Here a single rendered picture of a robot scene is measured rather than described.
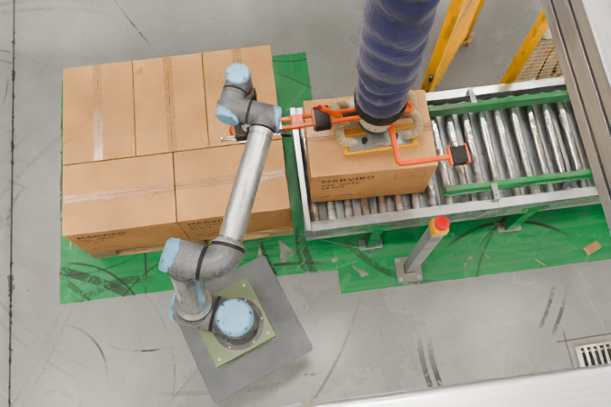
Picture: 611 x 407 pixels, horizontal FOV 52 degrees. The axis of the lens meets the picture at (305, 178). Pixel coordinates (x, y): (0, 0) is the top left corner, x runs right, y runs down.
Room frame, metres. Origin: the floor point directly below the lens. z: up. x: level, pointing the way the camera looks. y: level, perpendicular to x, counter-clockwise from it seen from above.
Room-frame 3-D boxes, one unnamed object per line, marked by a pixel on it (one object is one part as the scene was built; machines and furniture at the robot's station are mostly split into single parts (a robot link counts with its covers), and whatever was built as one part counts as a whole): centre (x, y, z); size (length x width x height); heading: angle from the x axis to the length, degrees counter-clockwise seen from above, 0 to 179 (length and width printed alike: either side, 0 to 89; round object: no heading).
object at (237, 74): (1.12, 0.23, 1.65); 0.10 x 0.09 x 0.12; 164
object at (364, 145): (1.10, -0.34, 1.09); 0.34 x 0.10 x 0.05; 96
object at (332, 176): (1.20, -0.31, 0.75); 0.60 x 0.40 x 0.40; 93
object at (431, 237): (0.71, -0.59, 0.50); 0.07 x 0.07 x 1.00; 5
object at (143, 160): (1.40, 0.73, 0.34); 1.20 x 1.00 x 0.40; 95
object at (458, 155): (0.96, -0.66, 1.20); 0.09 x 0.08 x 0.05; 6
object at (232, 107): (1.01, 0.25, 1.65); 0.12 x 0.12 x 0.09; 74
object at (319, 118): (1.16, -0.08, 1.19); 0.10 x 0.08 x 0.06; 6
